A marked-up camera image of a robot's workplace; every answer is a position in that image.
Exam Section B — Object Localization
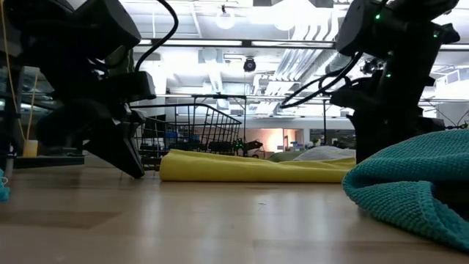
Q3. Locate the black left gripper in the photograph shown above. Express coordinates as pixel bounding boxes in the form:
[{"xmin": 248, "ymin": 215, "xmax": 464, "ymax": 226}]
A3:
[{"xmin": 36, "ymin": 71, "xmax": 157, "ymax": 180}]

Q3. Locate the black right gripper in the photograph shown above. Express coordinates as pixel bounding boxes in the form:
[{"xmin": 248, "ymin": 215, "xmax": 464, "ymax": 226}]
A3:
[{"xmin": 329, "ymin": 73, "xmax": 446, "ymax": 164}]

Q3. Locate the grey microfiber towel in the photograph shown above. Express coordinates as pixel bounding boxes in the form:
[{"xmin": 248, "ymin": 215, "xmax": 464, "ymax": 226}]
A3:
[{"xmin": 292, "ymin": 145, "xmax": 356, "ymax": 161}]

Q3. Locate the yellow microfiber towel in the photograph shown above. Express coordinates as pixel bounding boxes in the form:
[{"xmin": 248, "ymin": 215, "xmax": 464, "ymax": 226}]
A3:
[{"xmin": 159, "ymin": 148, "xmax": 356, "ymax": 183}]

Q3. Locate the teal microfiber towel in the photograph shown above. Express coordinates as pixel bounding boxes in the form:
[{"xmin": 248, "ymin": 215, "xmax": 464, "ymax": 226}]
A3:
[
  {"xmin": 0, "ymin": 168, "xmax": 11, "ymax": 202},
  {"xmin": 341, "ymin": 128, "xmax": 469, "ymax": 253}
]

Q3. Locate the green cactus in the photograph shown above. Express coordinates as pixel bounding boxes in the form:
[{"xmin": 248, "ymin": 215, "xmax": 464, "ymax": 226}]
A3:
[{"xmin": 106, "ymin": 45, "xmax": 135, "ymax": 74}]

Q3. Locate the yellow cup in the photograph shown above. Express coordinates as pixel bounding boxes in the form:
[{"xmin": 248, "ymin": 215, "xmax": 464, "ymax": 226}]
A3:
[{"xmin": 22, "ymin": 139, "xmax": 39, "ymax": 158}]

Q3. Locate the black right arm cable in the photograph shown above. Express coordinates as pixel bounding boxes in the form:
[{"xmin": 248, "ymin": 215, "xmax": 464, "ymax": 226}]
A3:
[{"xmin": 280, "ymin": 51, "xmax": 363, "ymax": 110}]

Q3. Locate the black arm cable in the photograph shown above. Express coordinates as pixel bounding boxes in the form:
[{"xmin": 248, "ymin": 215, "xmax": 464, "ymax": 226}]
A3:
[
  {"xmin": 280, "ymin": 51, "xmax": 363, "ymax": 110},
  {"xmin": 134, "ymin": 0, "xmax": 180, "ymax": 73}
]

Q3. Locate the black wire basket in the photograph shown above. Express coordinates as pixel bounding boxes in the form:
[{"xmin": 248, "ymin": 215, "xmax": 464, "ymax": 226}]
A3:
[{"xmin": 130, "ymin": 103, "xmax": 243, "ymax": 172}]

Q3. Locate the yellow extension cable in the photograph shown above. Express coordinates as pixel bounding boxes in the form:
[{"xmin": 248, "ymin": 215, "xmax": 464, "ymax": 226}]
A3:
[{"xmin": 0, "ymin": 0, "xmax": 40, "ymax": 143}]

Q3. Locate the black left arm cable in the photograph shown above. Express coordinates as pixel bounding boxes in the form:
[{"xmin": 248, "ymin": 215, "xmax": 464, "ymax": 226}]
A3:
[{"xmin": 134, "ymin": 0, "xmax": 180, "ymax": 73}]

